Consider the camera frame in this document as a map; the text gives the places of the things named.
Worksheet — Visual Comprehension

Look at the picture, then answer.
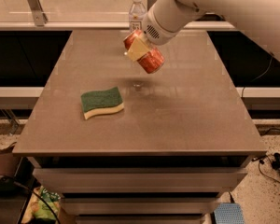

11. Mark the green and yellow sponge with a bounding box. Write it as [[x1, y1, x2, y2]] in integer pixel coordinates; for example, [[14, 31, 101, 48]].
[[81, 87, 124, 119]]

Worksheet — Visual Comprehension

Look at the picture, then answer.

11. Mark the black cable on left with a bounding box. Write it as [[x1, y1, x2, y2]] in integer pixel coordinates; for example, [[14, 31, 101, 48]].
[[0, 174, 62, 224]]

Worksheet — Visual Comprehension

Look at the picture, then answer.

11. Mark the clear plastic water bottle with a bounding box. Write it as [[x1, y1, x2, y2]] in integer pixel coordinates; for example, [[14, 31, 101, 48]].
[[129, 0, 147, 33]]

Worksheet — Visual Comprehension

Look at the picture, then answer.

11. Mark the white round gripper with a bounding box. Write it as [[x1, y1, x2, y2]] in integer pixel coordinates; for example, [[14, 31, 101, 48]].
[[124, 6, 177, 62]]

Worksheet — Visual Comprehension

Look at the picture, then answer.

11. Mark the red coke can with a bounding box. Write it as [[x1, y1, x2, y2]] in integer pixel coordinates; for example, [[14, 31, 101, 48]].
[[123, 29, 164, 74]]

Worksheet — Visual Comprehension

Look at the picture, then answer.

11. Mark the middle grey drawer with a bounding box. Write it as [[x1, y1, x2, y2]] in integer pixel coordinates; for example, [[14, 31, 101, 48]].
[[61, 198, 219, 216]]

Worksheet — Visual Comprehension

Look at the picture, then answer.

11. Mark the top grey drawer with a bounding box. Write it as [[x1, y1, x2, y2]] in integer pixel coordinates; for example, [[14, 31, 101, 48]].
[[34, 168, 246, 193]]

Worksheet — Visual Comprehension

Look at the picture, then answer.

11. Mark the green snack bag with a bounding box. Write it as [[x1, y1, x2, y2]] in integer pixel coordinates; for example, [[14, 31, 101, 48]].
[[21, 186, 61, 224]]

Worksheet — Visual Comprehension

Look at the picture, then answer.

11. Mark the left metal railing post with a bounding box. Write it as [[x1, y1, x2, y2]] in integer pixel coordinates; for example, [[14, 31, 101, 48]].
[[27, 0, 48, 26]]

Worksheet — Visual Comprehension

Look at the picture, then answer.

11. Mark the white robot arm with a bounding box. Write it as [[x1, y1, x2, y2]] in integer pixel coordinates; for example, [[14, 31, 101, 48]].
[[124, 0, 280, 62]]

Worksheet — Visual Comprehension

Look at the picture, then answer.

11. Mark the bottom grey drawer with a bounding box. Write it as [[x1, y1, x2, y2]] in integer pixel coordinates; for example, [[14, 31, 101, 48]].
[[76, 216, 203, 224]]

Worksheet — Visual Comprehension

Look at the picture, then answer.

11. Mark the blue mat on floor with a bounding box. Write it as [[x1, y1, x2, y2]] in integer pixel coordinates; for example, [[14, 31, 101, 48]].
[[214, 203, 245, 224]]

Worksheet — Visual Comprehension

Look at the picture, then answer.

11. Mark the grey drawer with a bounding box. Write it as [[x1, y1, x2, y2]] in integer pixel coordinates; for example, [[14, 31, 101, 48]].
[[34, 168, 246, 193], [61, 198, 219, 216], [76, 216, 203, 224]]

